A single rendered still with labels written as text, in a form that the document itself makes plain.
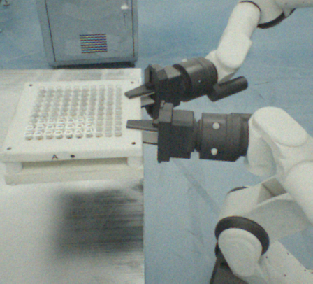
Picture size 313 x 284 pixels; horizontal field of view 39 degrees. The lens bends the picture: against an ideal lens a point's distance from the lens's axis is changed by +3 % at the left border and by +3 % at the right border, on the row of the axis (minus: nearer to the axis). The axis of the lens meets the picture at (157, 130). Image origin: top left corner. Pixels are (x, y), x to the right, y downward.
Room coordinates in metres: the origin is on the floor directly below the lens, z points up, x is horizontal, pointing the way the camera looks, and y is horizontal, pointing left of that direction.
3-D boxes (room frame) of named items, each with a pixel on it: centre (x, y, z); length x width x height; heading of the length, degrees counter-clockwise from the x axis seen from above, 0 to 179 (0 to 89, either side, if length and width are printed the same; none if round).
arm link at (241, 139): (0.66, -0.18, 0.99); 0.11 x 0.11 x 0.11; 85
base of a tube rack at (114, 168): (0.71, 0.16, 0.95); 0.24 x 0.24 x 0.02; 3
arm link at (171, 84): (0.83, -0.03, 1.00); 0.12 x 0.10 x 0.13; 125
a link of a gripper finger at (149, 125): (0.66, 0.03, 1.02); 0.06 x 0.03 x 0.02; 85
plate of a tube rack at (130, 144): (0.71, 0.16, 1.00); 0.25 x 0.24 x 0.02; 3
